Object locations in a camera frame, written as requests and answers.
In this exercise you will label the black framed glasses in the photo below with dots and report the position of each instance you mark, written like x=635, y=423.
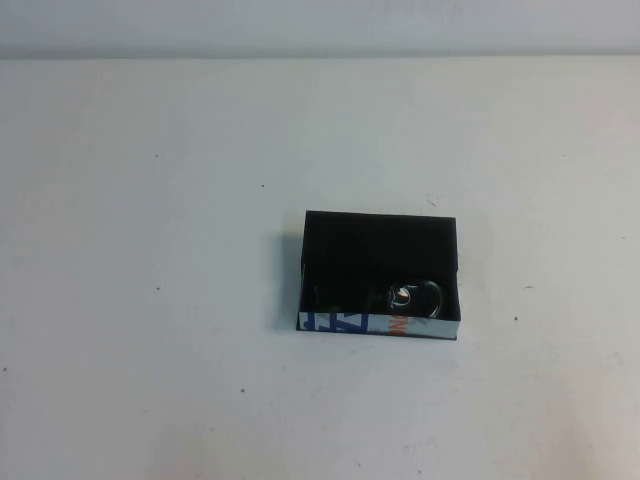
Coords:
x=417, y=299

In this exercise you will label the black printed glasses case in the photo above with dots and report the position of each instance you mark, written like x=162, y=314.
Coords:
x=350, y=245

